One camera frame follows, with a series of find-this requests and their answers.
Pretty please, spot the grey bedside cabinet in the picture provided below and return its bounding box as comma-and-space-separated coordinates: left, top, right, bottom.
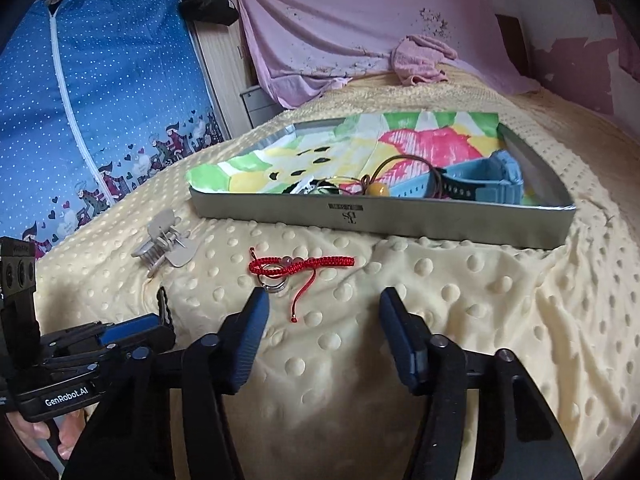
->
240, 86, 284, 128

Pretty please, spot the black ring bracelet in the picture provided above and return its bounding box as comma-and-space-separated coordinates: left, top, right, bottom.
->
282, 178, 342, 196

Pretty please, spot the grey metal tray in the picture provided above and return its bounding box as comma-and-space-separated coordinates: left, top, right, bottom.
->
189, 116, 576, 249

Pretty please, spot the grey claw hair clip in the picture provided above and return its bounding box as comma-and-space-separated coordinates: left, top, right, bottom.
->
131, 209, 198, 278

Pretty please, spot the yellow dotted bed blanket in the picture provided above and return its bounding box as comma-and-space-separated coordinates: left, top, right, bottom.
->
36, 70, 639, 479

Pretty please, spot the wooden wardrobe panel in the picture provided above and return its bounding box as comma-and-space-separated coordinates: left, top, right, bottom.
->
191, 21, 253, 138

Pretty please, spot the person's left hand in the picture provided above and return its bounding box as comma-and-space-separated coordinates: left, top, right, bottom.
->
6, 410, 86, 460

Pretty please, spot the brown cord yellow bead necklace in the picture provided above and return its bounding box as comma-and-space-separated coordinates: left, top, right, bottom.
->
344, 153, 445, 198

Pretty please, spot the colourful paper tray liner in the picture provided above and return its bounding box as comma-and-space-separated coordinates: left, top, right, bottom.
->
186, 112, 538, 206

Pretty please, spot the pink hanging sheet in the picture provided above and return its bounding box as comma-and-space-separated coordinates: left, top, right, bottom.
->
238, 0, 539, 108

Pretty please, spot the crumpled pink cloth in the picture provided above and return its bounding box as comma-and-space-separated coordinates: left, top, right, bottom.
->
390, 35, 458, 86

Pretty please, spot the small silver finger ring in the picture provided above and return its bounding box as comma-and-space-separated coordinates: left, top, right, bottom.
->
259, 263, 291, 294

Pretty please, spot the black hair clip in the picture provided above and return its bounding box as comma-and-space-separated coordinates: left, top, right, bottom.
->
156, 286, 174, 328

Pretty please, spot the red braided string bracelet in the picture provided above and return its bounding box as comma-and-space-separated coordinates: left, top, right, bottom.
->
247, 246, 356, 323

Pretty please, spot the light blue wrist watch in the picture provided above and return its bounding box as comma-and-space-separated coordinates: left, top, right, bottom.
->
390, 150, 525, 205

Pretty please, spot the blue dotted fabric wardrobe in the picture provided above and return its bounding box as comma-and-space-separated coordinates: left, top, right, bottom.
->
1, 0, 224, 257

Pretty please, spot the black hanging bag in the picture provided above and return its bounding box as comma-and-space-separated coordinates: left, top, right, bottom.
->
178, 0, 240, 26

